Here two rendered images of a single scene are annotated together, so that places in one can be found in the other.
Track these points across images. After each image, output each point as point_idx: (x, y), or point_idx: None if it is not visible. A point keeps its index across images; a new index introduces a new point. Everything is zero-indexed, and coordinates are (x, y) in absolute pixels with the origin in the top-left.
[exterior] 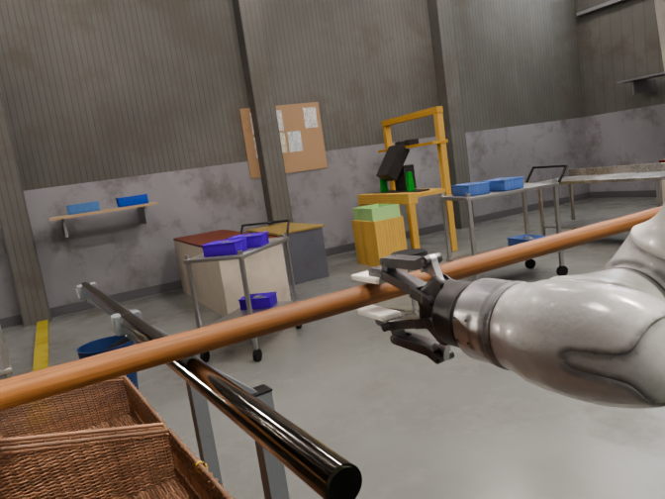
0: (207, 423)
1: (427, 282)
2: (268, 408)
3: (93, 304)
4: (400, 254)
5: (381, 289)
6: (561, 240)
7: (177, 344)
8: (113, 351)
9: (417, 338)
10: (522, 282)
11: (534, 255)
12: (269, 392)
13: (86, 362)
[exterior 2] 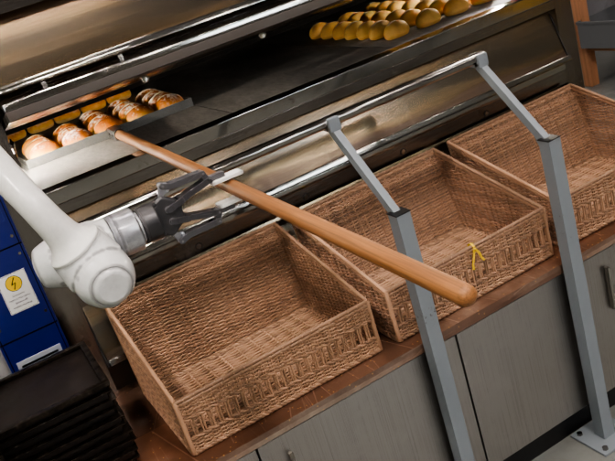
0: (560, 221)
1: (180, 197)
2: (110, 209)
3: (480, 73)
4: (196, 173)
5: (225, 187)
6: (309, 226)
7: (181, 165)
8: (175, 156)
9: (201, 224)
10: (103, 219)
11: (295, 225)
12: (395, 218)
13: (169, 156)
